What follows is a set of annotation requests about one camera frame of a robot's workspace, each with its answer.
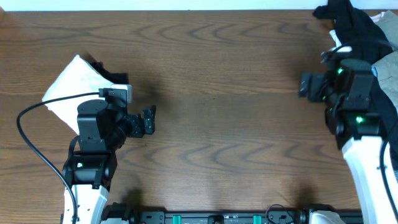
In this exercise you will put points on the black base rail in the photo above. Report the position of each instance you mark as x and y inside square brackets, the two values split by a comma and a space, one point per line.
[318, 213]

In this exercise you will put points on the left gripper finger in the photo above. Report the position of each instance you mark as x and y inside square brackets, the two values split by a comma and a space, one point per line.
[149, 126]
[149, 112]

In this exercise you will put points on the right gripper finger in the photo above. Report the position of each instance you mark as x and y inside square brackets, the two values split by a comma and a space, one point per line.
[304, 84]
[316, 84]

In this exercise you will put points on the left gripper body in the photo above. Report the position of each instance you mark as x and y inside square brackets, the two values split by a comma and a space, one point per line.
[120, 129]

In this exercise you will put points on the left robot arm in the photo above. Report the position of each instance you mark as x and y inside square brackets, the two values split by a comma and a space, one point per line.
[104, 127]

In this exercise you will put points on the khaki green shorts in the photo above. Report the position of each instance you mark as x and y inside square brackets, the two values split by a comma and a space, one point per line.
[387, 66]

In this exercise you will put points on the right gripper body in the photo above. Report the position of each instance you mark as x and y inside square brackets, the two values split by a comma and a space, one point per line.
[329, 98]

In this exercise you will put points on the folded black cloth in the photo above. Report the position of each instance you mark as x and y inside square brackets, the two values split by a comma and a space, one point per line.
[116, 78]

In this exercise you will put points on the black long garment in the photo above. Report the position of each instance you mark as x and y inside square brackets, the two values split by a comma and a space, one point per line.
[370, 53]

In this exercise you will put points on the folded white cloth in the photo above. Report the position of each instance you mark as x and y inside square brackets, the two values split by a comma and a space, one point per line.
[78, 77]

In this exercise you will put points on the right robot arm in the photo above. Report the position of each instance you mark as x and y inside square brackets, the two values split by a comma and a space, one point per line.
[361, 132]

